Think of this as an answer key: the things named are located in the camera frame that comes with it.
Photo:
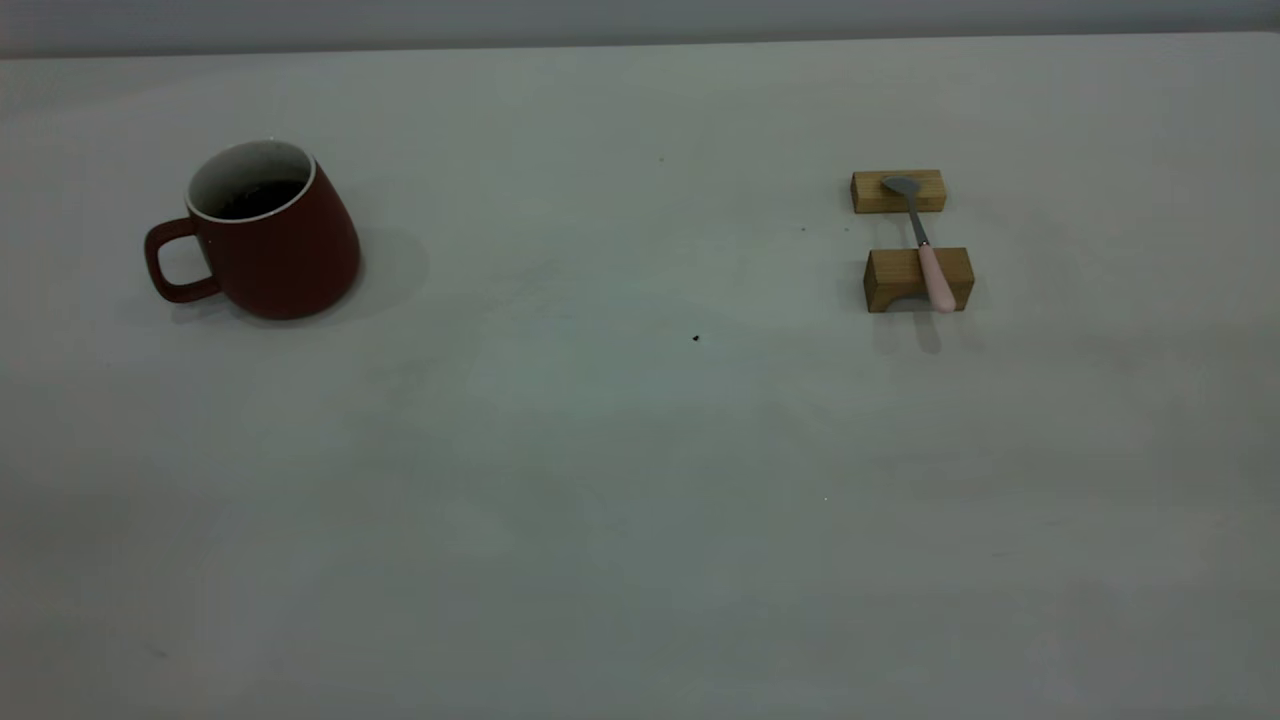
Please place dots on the red ceramic mug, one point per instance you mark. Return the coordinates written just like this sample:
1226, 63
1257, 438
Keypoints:
290, 255

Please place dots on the arched wooden block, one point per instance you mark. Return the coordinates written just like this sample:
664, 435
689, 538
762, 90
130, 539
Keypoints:
895, 272

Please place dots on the flat rectangular wooden block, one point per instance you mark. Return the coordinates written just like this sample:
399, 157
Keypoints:
872, 195

